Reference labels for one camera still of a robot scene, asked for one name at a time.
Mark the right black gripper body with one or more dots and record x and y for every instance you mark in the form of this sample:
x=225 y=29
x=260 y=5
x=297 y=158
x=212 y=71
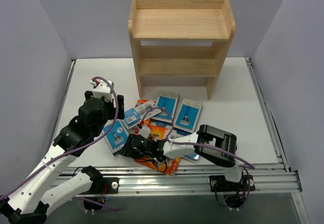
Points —
x=127 y=147

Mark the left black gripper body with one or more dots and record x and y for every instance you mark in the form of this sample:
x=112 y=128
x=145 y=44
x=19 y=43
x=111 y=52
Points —
x=119 y=106

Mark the blue Harry's razor box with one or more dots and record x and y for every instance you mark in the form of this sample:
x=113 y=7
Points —
x=168 y=101
x=187 y=115
x=116 y=137

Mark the clear blister razor pack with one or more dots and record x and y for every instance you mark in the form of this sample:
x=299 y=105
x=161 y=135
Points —
x=134 y=116
x=189 y=155

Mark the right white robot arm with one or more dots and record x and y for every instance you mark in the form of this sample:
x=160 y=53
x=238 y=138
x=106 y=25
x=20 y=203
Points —
x=213 y=144

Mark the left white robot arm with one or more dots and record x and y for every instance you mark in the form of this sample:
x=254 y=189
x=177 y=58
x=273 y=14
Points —
x=34 y=199

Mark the wooden shelf unit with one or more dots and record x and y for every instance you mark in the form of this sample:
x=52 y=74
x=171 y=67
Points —
x=180 y=38

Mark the orange Gillette Fusion box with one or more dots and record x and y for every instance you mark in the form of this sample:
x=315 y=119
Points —
x=168 y=167
x=157 y=133

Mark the orange Gillette Styler box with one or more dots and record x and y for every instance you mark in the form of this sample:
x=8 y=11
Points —
x=141 y=102

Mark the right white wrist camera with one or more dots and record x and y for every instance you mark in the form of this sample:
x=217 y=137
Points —
x=144 y=130

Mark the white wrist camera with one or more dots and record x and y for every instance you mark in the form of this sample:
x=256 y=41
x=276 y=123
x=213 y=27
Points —
x=101 y=90
x=144 y=130

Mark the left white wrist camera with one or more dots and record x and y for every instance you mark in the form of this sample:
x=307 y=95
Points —
x=101 y=90

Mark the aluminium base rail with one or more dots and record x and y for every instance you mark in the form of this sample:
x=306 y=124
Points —
x=236 y=106

